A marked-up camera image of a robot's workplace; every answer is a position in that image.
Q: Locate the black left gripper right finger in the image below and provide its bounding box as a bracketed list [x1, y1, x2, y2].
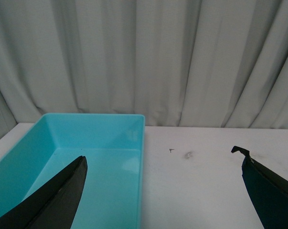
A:
[231, 146, 288, 229]

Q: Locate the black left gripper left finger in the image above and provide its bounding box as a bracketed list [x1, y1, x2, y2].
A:
[0, 156, 87, 229]

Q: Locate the turquoise plastic bin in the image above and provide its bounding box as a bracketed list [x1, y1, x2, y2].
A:
[0, 114, 145, 229]

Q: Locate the grey curtain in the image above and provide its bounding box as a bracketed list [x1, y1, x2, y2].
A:
[0, 0, 288, 139]

